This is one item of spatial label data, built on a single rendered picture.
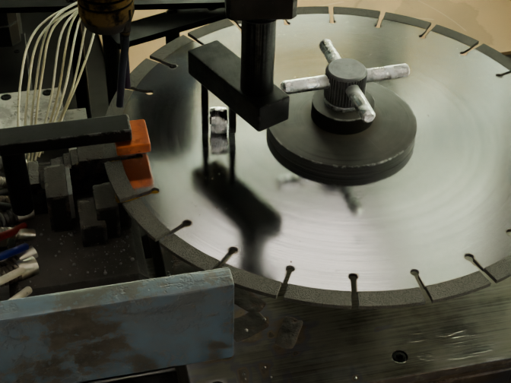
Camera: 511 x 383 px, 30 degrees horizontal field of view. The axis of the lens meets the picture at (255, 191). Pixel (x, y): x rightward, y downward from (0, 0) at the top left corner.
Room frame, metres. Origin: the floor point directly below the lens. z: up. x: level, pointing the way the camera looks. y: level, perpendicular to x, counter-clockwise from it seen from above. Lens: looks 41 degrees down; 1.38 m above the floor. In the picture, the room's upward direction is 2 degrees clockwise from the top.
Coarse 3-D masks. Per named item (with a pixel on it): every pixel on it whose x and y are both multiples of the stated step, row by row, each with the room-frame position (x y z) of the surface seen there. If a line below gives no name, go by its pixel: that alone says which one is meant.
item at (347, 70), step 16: (320, 48) 0.61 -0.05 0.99; (336, 64) 0.57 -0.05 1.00; (352, 64) 0.57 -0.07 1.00; (400, 64) 0.58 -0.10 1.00; (288, 80) 0.56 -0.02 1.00; (304, 80) 0.56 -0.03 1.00; (320, 80) 0.56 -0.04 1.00; (336, 80) 0.55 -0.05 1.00; (352, 80) 0.55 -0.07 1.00; (368, 80) 0.57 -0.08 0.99; (384, 80) 0.57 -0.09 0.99; (336, 96) 0.55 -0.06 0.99; (352, 96) 0.54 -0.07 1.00; (368, 112) 0.52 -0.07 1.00
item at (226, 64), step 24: (264, 24) 0.51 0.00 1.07; (216, 48) 0.57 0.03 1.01; (264, 48) 0.51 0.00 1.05; (192, 72) 0.56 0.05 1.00; (216, 72) 0.54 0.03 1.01; (240, 72) 0.54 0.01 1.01; (264, 72) 0.51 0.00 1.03; (216, 96) 0.54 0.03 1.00; (240, 96) 0.52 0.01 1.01; (264, 96) 0.51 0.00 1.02; (288, 96) 0.52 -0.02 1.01; (264, 120) 0.50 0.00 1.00
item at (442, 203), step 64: (320, 64) 0.65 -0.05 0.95; (384, 64) 0.66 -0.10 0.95; (448, 64) 0.66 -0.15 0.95; (192, 128) 0.56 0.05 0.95; (448, 128) 0.57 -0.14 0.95; (192, 192) 0.49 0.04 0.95; (256, 192) 0.49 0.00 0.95; (320, 192) 0.49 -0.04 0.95; (384, 192) 0.50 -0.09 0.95; (448, 192) 0.50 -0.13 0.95; (256, 256) 0.43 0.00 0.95; (320, 256) 0.43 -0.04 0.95; (384, 256) 0.43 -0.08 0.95; (448, 256) 0.44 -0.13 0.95
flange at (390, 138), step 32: (320, 96) 0.57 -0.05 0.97; (384, 96) 0.60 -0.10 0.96; (288, 128) 0.55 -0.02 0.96; (320, 128) 0.55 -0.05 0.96; (352, 128) 0.54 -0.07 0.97; (384, 128) 0.55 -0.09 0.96; (416, 128) 0.56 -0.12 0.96; (320, 160) 0.52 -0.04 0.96; (352, 160) 0.52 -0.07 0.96; (384, 160) 0.52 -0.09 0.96
